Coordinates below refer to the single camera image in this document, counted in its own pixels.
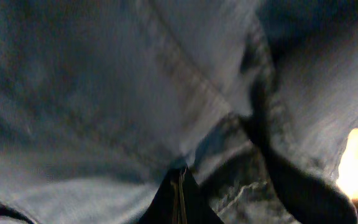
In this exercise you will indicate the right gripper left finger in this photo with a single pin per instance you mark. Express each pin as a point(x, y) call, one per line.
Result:
point(164, 206)

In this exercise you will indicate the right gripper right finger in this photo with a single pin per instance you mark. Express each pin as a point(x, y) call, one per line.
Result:
point(194, 209)

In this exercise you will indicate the dark navy shorts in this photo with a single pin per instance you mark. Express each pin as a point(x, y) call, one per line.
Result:
point(100, 99)

